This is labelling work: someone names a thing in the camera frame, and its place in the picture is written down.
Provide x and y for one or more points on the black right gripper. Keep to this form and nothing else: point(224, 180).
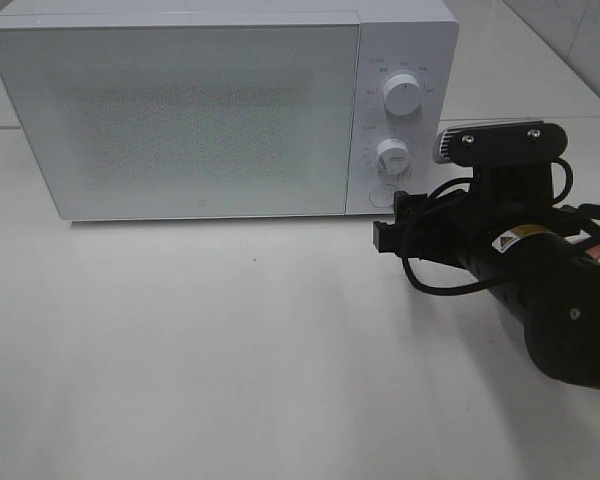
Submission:
point(501, 207)

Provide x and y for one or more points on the round door release button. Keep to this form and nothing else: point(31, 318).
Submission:
point(382, 196)

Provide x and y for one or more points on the white microwave door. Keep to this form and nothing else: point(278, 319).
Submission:
point(186, 115)

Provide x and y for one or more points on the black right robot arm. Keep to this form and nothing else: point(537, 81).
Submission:
point(547, 282)

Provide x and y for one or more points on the lower white timer knob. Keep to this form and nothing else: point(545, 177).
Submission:
point(393, 156)

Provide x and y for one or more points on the upper white power knob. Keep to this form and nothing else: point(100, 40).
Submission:
point(402, 94)

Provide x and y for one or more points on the white microwave oven body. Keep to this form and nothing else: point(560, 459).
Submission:
point(416, 37)

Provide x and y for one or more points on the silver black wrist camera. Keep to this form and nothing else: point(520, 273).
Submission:
point(500, 144)

